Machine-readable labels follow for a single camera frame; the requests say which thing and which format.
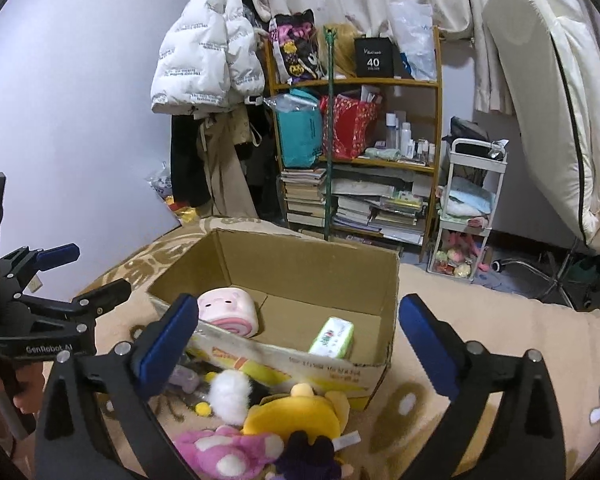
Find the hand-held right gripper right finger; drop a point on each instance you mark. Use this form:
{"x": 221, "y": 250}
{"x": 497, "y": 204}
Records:
{"x": 425, "y": 345}

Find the white mattress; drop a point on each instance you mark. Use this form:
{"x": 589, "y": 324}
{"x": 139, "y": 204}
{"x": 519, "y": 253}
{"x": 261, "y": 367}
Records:
{"x": 540, "y": 85}

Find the green tissue pack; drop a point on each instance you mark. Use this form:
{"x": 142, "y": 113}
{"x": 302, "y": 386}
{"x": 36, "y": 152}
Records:
{"x": 332, "y": 335}

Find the black bag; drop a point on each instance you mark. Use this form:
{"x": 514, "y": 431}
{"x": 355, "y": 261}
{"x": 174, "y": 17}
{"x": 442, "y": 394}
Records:
{"x": 470, "y": 132}

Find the red gift bag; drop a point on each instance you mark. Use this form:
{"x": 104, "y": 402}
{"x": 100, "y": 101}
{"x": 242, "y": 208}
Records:
{"x": 350, "y": 130}

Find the teal bag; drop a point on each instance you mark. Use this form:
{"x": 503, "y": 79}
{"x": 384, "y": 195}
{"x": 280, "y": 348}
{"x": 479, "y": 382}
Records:
{"x": 297, "y": 130}

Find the black hanging garment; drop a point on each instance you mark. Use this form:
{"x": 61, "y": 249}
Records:
{"x": 185, "y": 160}

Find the office chair base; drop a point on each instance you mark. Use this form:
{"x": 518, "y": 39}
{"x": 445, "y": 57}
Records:
{"x": 555, "y": 275}

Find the pink roll plush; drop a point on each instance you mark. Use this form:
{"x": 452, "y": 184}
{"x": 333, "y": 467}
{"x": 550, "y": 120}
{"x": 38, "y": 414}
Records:
{"x": 227, "y": 310}

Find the crumpled clear plastic bag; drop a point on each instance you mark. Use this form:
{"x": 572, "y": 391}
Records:
{"x": 290, "y": 102}

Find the cardboard box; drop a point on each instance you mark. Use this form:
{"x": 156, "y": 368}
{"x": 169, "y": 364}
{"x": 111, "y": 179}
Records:
{"x": 300, "y": 270}

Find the group of cosmetic bottles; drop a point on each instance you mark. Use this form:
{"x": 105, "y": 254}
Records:
{"x": 405, "y": 135}

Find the light blue cloth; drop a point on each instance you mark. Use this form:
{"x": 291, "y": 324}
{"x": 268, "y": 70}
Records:
{"x": 472, "y": 197}

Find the white fluffy plush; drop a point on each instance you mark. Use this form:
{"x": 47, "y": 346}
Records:
{"x": 227, "y": 395}

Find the beige patterned blanket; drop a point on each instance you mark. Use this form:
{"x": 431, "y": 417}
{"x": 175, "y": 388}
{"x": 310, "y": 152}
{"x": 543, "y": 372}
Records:
{"x": 480, "y": 320}

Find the white plastic bag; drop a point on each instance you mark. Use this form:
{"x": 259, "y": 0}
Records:
{"x": 415, "y": 40}

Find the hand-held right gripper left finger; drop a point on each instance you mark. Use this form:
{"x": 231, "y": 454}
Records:
{"x": 167, "y": 340}

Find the blonde wig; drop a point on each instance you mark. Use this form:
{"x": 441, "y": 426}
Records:
{"x": 347, "y": 55}

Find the pink plush toy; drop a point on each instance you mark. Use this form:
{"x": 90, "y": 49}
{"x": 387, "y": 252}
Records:
{"x": 220, "y": 452}

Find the beige hanging coat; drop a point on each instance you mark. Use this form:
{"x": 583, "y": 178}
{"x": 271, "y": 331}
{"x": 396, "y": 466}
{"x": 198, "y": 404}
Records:
{"x": 225, "y": 170}

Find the wooden shelf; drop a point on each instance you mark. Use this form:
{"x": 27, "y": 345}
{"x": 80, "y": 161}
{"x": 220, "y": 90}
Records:
{"x": 438, "y": 125}

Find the yellow red bundle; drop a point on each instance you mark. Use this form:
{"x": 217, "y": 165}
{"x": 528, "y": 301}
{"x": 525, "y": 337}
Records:
{"x": 182, "y": 207}

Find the white puffer jacket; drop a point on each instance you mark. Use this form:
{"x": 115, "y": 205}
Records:
{"x": 200, "y": 50}

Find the pile of books and papers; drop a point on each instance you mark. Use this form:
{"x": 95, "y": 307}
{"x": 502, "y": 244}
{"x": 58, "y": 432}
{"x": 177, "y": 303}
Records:
{"x": 375, "y": 210}

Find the patterned tote bag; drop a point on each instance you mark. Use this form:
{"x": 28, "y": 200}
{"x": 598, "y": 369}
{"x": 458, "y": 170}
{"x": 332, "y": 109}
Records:
{"x": 295, "y": 50}

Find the stack of books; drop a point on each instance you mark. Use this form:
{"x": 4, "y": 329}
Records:
{"x": 305, "y": 200}

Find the dark purple plush toy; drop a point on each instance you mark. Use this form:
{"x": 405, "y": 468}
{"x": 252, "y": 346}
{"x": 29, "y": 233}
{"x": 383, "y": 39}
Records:
{"x": 305, "y": 455}

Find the heap of small plush toys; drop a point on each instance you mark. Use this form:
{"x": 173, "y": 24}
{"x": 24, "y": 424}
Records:
{"x": 455, "y": 257}

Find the white trolley cart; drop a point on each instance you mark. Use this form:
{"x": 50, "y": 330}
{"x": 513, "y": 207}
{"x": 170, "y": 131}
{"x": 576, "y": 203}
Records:
{"x": 452, "y": 160}

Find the bagged lilac plush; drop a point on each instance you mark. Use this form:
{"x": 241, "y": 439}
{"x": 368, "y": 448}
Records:
{"x": 185, "y": 377}

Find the person's left hand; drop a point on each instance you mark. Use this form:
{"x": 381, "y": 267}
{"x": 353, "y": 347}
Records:
{"x": 30, "y": 377}

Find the black box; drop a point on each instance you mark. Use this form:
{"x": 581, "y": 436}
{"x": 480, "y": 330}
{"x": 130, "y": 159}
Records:
{"x": 377, "y": 60}

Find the yellow plush toy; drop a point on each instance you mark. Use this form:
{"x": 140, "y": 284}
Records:
{"x": 290, "y": 415}

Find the green pole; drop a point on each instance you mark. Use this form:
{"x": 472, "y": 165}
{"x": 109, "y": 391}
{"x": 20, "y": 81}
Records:
{"x": 330, "y": 160}

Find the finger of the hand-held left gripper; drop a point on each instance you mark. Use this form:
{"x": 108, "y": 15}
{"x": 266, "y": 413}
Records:
{"x": 60, "y": 255}
{"x": 90, "y": 302}

